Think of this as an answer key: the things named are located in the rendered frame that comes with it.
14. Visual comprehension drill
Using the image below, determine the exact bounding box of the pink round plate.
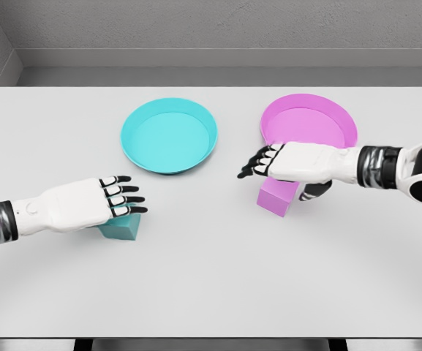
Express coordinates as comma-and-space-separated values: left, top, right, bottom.
260, 93, 358, 149

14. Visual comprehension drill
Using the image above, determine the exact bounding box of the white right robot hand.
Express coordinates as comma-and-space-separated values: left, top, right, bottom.
236, 142, 333, 203

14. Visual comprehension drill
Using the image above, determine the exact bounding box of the white table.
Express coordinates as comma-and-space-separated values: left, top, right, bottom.
0, 86, 422, 351

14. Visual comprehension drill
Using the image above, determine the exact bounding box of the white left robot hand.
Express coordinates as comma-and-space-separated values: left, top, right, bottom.
43, 175, 148, 233

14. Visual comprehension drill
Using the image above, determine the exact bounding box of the cyan round plate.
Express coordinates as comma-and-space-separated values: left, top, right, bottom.
120, 97, 219, 176

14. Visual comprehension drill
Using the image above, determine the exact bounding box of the pink block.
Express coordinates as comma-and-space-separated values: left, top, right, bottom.
257, 176, 299, 219

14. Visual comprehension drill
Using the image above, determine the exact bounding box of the cyan block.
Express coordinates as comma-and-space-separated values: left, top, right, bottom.
97, 214, 142, 243

